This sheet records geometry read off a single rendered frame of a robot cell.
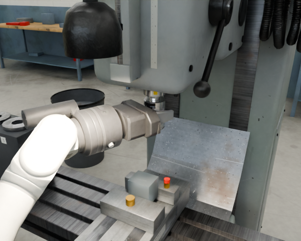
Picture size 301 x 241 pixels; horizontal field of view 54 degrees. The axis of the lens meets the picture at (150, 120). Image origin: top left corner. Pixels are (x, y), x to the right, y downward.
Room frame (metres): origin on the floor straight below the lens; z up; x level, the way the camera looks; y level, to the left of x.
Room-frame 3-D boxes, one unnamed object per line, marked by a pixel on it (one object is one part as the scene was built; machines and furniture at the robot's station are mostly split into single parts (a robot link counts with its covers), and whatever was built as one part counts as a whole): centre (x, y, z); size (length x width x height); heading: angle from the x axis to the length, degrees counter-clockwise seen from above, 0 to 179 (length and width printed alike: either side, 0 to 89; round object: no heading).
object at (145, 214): (0.57, 0.04, 1.00); 0.15 x 0.06 x 0.04; 62
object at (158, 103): (0.60, -0.01, 1.26); 0.05 x 0.05 x 0.01
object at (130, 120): (0.55, 0.06, 1.23); 0.13 x 0.12 x 0.10; 37
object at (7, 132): (0.86, 0.46, 1.01); 0.22 x 0.12 x 0.20; 64
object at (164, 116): (0.58, -0.03, 1.23); 0.06 x 0.02 x 0.03; 127
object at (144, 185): (0.62, 0.02, 1.02); 0.06 x 0.05 x 0.06; 62
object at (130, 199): (0.56, 0.05, 1.03); 0.02 x 0.02 x 0.02
